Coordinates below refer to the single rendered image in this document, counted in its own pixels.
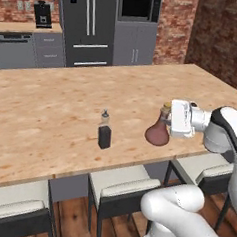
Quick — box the black chair with cream cushion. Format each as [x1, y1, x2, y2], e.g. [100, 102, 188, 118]
[83, 161, 163, 237]
[160, 149, 237, 233]
[0, 175, 59, 237]

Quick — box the dark grey fridge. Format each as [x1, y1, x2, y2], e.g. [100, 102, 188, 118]
[53, 0, 119, 71]

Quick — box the round brown vinegar bottle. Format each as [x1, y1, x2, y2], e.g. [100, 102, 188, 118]
[143, 100, 174, 148]

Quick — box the grey cupboard under microwave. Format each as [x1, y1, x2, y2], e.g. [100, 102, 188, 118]
[111, 20, 158, 70]

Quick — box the grey dishwasher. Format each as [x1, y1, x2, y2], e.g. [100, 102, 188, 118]
[0, 31, 40, 73]

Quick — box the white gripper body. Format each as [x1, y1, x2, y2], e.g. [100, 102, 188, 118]
[166, 98, 199, 141]

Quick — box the black microwave oven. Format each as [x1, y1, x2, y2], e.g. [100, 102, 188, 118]
[115, 0, 163, 25]

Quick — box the square black sauce bottle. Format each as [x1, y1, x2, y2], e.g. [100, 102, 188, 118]
[96, 108, 114, 151]

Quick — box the black coffee machine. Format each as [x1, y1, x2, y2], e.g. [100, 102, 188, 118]
[32, 0, 55, 31]

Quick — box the grey drawer unit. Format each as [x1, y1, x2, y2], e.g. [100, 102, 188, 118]
[31, 30, 68, 71]

